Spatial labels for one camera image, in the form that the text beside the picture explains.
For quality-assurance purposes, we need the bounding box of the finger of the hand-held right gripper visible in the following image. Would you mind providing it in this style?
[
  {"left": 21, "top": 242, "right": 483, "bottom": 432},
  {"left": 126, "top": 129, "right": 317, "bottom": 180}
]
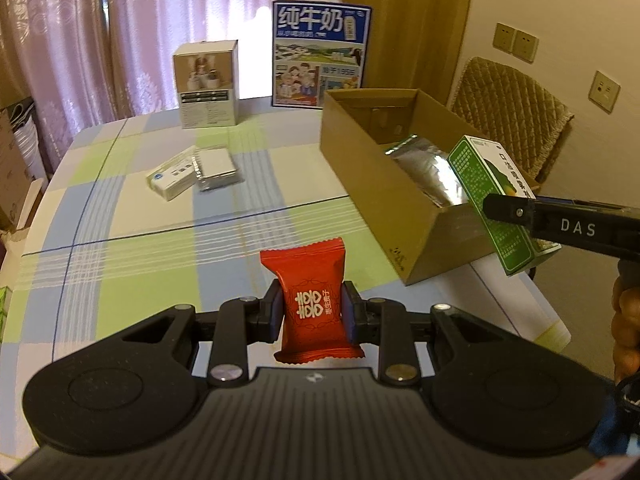
[{"left": 482, "top": 193, "right": 533, "bottom": 233}]

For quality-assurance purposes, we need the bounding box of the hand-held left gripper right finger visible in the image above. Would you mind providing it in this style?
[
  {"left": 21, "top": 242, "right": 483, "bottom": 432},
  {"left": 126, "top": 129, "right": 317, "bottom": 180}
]
[{"left": 342, "top": 281, "right": 521, "bottom": 387}]

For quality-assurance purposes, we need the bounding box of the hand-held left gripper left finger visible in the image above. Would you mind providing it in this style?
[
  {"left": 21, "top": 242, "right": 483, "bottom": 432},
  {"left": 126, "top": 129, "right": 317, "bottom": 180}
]
[{"left": 120, "top": 279, "right": 283, "bottom": 387}]

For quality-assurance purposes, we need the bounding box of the red candy packet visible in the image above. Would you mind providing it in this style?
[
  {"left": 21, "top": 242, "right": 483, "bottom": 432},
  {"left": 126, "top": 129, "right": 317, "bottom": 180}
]
[{"left": 260, "top": 239, "right": 364, "bottom": 365}]

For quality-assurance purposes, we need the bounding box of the green medicine box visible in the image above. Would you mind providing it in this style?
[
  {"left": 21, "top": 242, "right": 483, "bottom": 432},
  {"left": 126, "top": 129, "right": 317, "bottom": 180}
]
[{"left": 446, "top": 135, "right": 563, "bottom": 277}]

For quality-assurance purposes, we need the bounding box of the silver foil bag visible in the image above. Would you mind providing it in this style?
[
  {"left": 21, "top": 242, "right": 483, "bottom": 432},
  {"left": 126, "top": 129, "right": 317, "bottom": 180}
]
[{"left": 384, "top": 135, "right": 471, "bottom": 208}]

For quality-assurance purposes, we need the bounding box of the brown cardboard box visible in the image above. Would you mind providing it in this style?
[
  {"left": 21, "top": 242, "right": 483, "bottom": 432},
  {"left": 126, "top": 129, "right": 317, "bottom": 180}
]
[{"left": 320, "top": 88, "right": 541, "bottom": 287}]

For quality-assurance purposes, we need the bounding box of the person's right hand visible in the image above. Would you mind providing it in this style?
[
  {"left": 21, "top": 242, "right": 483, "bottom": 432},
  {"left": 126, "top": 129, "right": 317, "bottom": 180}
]
[{"left": 612, "top": 284, "right": 640, "bottom": 383}]

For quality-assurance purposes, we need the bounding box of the shiny plastic packet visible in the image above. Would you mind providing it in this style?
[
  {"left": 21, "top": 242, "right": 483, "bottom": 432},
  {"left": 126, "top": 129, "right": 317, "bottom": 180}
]
[{"left": 192, "top": 146, "right": 238, "bottom": 192}]

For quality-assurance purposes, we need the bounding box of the white and blue medicine box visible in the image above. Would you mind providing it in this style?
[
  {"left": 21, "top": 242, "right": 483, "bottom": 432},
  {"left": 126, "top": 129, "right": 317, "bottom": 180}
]
[{"left": 146, "top": 146, "right": 198, "bottom": 202}]

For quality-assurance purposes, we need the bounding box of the dark blue cloth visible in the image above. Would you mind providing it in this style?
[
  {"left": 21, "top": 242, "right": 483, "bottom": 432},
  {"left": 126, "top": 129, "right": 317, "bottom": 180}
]
[{"left": 587, "top": 380, "right": 640, "bottom": 456}]

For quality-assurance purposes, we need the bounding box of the wooden door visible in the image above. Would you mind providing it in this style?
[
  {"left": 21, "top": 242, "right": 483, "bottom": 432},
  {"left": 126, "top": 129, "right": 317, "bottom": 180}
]
[{"left": 342, "top": 0, "right": 476, "bottom": 93}]

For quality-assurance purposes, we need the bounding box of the white product box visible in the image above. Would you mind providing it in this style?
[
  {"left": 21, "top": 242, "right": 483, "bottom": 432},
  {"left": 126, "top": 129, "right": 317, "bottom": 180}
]
[{"left": 172, "top": 40, "right": 240, "bottom": 130}]

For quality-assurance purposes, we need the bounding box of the blue printed milk carton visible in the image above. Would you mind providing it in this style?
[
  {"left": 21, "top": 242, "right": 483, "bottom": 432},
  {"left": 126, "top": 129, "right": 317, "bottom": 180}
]
[{"left": 271, "top": 0, "right": 373, "bottom": 110}]

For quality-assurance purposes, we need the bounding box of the cardboard storage box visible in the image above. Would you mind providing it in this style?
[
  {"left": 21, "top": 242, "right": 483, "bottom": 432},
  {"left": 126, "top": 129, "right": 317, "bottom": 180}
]
[{"left": 0, "top": 105, "right": 51, "bottom": 231}]

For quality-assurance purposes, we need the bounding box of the white paper bag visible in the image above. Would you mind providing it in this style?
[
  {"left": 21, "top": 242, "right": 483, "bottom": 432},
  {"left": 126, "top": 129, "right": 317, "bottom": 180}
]
[{"left": 10, "top": 100, "right": 48, "bottom": 181}]

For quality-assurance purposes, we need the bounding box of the pink sheer curtain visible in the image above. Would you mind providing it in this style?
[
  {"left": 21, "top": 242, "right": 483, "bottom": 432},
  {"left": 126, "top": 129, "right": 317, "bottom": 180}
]
[{"left": 30, "top": 0, "right": 346, "bottom": 161}]

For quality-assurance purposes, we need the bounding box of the beige curtain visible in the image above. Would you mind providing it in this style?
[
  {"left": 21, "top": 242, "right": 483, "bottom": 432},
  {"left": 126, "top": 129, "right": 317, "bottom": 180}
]
[{"left": 0, "top": 0, "right": 56, "bottom": 108}]

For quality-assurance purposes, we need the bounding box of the beige wall socket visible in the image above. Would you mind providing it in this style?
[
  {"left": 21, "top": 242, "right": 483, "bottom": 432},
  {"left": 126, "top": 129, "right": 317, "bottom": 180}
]
[
  {"left": 492, "top": 22, "right": 518, "bottom": 53},
  {"left": 514, "top": 30, "right": 540, "bottom": 63}
]

